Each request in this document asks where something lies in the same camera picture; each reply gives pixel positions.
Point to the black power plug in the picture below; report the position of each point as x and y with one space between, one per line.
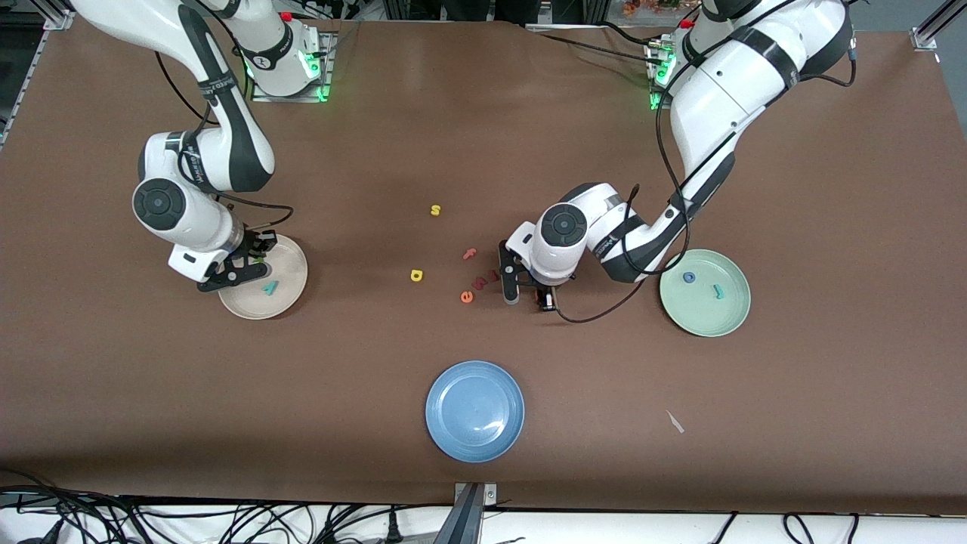
393 529

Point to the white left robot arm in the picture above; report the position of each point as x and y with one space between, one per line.
725 83

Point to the orange artificial plant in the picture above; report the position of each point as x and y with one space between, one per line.
650 6

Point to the teal foam letter y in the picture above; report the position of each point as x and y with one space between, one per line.
270 288

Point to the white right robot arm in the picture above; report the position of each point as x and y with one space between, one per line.
227 151

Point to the blue plate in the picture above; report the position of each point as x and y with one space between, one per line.
474 412

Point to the light green plate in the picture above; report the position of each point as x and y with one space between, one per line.
705 310

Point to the beige brown plate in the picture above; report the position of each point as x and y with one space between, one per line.
287 298

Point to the aluminium frame profile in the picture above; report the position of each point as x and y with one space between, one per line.
925 38
57 19

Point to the white paper scrap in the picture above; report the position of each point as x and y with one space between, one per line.
675 421

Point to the black aluminium frame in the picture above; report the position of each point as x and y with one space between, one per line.
593 9

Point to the grey metal post bracket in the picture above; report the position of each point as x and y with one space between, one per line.
489 495

